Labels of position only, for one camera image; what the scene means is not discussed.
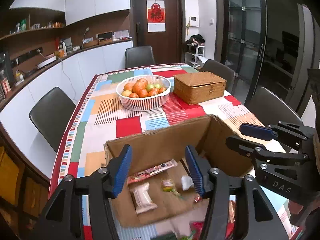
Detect gold red candy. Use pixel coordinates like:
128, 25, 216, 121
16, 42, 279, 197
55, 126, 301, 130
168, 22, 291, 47
194, 195, 202, 203

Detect long white brown snack bar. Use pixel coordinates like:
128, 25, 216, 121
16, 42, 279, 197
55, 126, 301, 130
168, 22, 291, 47
130, 182, 158, 215

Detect green lollipop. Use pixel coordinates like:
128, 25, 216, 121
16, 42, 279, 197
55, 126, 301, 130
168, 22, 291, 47
161, 179, 183, 199

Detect white crumpled wrapper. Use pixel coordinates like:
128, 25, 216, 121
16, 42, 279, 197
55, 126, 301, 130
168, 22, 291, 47
181, 176, 194, 191

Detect dark chair right near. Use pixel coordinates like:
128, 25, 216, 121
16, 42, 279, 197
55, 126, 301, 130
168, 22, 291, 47
246, 87, 303, 126

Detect dark chair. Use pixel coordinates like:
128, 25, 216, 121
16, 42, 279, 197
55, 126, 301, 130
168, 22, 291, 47
246, 87, 303, 126
200, 59, 235, 94
29, 87, 76, 152

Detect pink patterned snack packet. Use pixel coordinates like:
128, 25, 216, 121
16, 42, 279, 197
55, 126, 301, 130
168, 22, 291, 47
127, 159, 178, 185

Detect brown cardboard box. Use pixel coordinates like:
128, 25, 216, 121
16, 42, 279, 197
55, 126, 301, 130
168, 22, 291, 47
104, 115, 252, 228

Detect colourful patchwork tablecloth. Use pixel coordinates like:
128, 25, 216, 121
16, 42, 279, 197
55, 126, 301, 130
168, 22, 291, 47
48, 63, 301, 240

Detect woven wicker box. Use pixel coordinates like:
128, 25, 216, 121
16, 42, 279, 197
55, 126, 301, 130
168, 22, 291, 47
173, 72, 227, 105

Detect dark chair right far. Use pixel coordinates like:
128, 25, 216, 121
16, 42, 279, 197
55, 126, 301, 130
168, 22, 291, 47
200, 59, 235, 94

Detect dark chair left side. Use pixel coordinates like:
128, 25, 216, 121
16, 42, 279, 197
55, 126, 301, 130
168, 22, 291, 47
29, 87, 76, 152

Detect white fruit basket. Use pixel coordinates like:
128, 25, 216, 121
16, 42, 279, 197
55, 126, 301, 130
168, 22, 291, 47
116, 75, 171, 112

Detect white lower cabinets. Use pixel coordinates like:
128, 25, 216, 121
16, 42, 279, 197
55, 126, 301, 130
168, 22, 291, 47
0, 40, 134, 181

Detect dark wooden door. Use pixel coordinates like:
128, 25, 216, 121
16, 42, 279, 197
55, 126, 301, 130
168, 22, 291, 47
130, 0, 185, 64

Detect dark chair far end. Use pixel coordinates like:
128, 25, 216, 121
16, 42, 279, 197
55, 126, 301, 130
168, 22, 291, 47
125, 46, 156, 69

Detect red fu door poster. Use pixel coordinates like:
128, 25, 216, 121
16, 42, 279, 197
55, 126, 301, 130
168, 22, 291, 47
146, 0, 166, 33

